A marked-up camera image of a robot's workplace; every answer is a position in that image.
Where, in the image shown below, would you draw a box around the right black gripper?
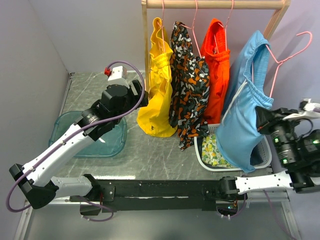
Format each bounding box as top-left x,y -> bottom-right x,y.
252,104 -> 298,167

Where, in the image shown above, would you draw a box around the light blue shorts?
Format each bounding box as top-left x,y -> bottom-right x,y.
215,30 -> 274,173

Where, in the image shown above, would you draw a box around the pink wire hanger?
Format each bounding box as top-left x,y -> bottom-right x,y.
265,31 -> 313,98

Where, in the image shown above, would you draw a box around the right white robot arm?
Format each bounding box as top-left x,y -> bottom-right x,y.
217,101 -> 320,200

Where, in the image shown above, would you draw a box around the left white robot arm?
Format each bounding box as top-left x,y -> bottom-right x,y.
9,79 -> 148,209

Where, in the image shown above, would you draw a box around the yellow shorts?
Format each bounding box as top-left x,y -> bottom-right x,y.
136,17 -> 177,138

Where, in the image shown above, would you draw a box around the camouflage print shorts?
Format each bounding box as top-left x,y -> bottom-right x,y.
169,21 -> 210,151

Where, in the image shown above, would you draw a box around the pink hanger under yellow shorts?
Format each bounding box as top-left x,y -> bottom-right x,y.
160,0 -> 166,53

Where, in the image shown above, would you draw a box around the pink hanger under camouflage shorts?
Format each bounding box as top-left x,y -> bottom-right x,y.
178,0 -> 203,58

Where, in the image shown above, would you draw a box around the pink hanger under orange shorts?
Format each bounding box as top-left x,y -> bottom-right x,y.
218,0 -> 235,51

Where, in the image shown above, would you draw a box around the orange shorts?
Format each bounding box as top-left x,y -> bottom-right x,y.
200,18 -> 230,124

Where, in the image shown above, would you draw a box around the teal plastic basin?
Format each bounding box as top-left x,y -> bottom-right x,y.
48,111 -> 127,158

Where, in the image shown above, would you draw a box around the lemon print cloth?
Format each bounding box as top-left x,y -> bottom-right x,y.
201,134 -> 235,169

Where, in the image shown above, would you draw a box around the wooden clothes rack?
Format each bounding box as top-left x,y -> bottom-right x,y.
141,0 -> 291,91

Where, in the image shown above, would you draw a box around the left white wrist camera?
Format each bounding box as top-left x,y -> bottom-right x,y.
104,66 -> 129,88

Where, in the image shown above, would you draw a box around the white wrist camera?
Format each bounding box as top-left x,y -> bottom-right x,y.
283,98 -> 320,121
104,66 -> 129,88

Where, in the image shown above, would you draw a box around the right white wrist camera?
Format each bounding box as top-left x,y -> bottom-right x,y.
283,98 -> 320,121

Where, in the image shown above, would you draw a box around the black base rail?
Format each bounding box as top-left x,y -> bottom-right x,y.
56,177 -> 245,213

